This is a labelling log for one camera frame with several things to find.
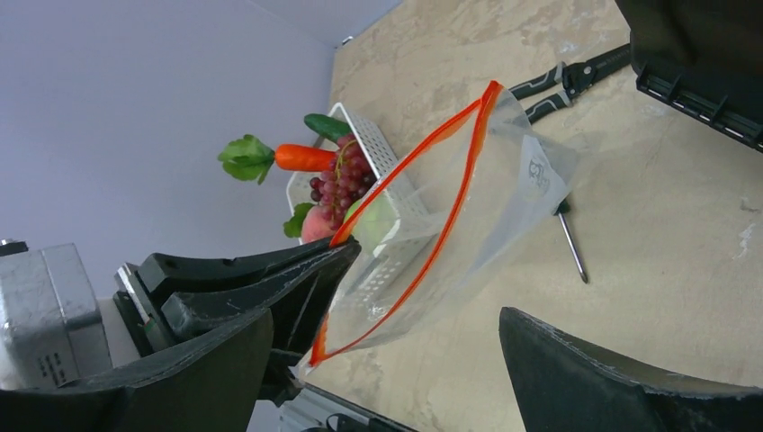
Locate green toy cabbage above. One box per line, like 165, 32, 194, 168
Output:
351, 193, 399, 257

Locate black plastic toolbox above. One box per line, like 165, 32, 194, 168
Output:
616, 0, 762, 151

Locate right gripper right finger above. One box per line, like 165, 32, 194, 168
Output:
498, 307, 762, 431

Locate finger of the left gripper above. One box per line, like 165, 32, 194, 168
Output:
137, 238, 352, 293
160, 241, 362, 352

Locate clear zip top bag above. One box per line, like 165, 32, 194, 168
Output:
298, 82, 582, 377

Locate purple toy grapes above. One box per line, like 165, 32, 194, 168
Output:
310, 133, 377, 230

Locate green handled screwdriver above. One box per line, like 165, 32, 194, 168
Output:
554, 200, 589, 284

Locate toy peach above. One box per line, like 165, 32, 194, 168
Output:
301, 205, 337, 243

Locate orange toy carrot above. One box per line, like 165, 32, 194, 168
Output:
217, 134, 335, 185

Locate black pliers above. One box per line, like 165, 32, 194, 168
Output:
508, 43, 631, 123

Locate green toy cucumber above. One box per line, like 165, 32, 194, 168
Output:
303, 113, 352, 143

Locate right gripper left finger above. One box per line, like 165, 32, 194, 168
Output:
1, 309, 274, 431

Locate white plastic basket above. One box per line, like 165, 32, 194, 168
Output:
286, 103, 438, 315

